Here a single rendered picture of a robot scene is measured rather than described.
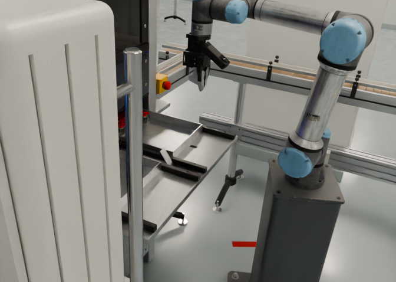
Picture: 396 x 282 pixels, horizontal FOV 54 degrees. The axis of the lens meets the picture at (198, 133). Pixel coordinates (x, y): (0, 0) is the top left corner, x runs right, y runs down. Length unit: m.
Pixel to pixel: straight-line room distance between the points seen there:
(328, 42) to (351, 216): 1.83
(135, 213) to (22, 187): 0.27
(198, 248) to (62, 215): 1.90
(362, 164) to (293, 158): 1.11
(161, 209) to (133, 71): 0.71
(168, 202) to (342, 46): 0.67
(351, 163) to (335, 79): 1.23
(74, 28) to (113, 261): 0.35
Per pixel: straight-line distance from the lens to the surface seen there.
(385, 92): 2.27
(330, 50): 1.18
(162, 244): 2.36
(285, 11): 1.38
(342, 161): 2.42
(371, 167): 2.40
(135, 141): 0.58
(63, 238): 0.50
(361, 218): 2.85
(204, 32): 1.39
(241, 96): 2.41
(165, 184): 1.29
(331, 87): 1.23
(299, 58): 2.85
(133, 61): 0.53
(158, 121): 1.69
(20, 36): 0.37
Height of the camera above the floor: 1.63
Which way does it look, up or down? 28 degrees down
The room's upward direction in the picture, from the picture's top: 4 degrees clockwise
